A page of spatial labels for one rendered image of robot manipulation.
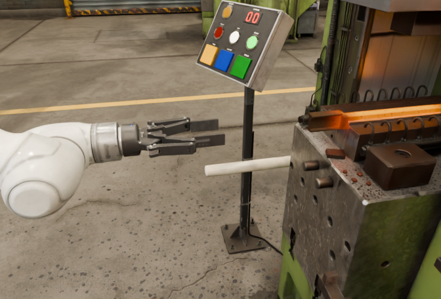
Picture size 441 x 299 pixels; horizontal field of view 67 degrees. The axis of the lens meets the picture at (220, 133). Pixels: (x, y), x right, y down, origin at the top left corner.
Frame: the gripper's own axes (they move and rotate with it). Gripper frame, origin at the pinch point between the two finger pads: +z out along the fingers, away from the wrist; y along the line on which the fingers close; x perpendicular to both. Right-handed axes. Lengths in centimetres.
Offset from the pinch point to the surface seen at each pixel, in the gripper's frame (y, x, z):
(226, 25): -63, 12, 18
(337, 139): -0.9, -6.5, 35.1
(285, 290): -9, -79, 31
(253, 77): -37.6, -0.7, 22.2
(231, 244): -51, -96, 19
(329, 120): 0.6, 0.4, 30.6
